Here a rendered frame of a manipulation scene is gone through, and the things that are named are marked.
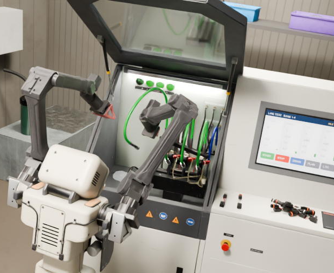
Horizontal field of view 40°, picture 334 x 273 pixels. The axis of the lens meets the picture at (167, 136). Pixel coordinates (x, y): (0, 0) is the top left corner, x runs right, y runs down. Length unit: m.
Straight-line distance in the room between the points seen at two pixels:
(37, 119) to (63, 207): 0.34
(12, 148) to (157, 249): 2.15
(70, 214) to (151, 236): 0.82
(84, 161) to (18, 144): 2.54
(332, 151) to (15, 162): 2.79
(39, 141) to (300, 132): 1.26
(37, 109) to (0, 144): 2.60
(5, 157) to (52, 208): 2.67
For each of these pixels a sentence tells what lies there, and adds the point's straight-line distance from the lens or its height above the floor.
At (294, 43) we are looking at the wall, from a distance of 4.27.
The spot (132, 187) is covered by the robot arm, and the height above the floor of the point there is 1.27.
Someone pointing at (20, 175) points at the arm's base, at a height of 1.23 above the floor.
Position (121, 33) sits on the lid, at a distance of 2.28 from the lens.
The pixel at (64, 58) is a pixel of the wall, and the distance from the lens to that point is 5.15.
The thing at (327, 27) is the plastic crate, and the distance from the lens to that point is 3.69.
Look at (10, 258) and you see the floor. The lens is 3.49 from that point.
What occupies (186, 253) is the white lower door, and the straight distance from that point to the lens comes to 2.41.
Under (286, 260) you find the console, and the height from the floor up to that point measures 0.78.
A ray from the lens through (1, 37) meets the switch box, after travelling 4.34.
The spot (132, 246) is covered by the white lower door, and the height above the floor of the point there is 0.66.
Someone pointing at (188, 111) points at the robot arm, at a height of 1.55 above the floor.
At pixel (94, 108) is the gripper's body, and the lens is 2.19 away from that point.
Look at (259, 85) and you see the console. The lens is 2.38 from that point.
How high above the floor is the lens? 2.09
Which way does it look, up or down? 22 degrees down
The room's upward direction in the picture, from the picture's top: 7 degrees clockwise
